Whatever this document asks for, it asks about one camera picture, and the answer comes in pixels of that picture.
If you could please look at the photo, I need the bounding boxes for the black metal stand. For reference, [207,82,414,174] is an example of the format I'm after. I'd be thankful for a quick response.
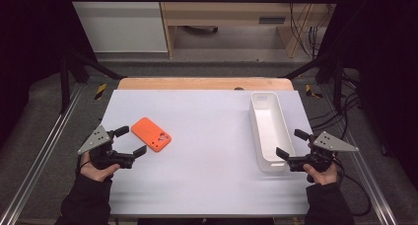
[279,50,344,113]
[59,50,127,114]

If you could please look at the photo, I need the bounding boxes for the person's right hand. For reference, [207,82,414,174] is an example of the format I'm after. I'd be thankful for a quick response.
[302,162,340,187]

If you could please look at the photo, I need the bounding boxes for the black floor cables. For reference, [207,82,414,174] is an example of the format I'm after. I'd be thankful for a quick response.
[310,70,363,140]

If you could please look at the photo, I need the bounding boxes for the wooden table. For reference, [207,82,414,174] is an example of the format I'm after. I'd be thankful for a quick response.
[117,76,295,91]

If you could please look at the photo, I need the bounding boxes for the white cabinet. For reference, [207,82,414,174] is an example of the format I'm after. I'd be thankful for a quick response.
[65,0,169,54]

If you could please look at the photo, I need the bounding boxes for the aluminium floor rail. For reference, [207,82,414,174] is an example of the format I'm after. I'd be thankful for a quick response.
[323,86,400,225]
[0,83,85,225]

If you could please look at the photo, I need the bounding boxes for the orange phone case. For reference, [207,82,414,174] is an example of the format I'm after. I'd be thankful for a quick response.
[130,116,173,153]

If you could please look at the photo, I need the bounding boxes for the black curtain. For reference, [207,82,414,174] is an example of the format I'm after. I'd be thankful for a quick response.
[318,0,418,180]
[0,0,97,147]

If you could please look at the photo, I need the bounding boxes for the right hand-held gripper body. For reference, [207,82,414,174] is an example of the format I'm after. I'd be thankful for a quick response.
[289,130,360,184]

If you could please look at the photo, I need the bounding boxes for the yellow black hazard tape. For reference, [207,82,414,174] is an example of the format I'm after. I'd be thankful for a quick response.
[94,83,108,101]
[305,84,323,100]

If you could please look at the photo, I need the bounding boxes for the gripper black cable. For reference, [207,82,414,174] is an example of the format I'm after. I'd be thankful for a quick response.
[77,154,92,171]
[331,152,373,218]

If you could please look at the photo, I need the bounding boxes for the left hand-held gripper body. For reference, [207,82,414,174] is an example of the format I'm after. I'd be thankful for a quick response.
[77,123,136,171]

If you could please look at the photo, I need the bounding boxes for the person's left hand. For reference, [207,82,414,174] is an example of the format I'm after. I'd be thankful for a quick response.
[79,151,121,183]

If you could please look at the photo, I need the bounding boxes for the hanging desk cables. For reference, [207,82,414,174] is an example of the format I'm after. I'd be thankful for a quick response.
[288,2,329,58]

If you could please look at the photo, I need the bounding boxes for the white board table cover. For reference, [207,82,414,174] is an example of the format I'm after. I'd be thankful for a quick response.
[100,89,314,217]

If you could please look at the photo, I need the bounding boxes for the white plastic bin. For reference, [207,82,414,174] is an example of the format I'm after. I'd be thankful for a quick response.
[248,91,297,173]

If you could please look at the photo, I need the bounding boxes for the light wooden desk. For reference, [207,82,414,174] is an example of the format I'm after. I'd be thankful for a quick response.
[157,0,343,59]

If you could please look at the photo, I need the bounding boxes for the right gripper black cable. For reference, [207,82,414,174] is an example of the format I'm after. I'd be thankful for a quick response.
[331,152,373,218]

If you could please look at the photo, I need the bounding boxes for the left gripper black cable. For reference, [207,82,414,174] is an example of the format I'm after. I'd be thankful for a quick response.
[77,154,92,171]

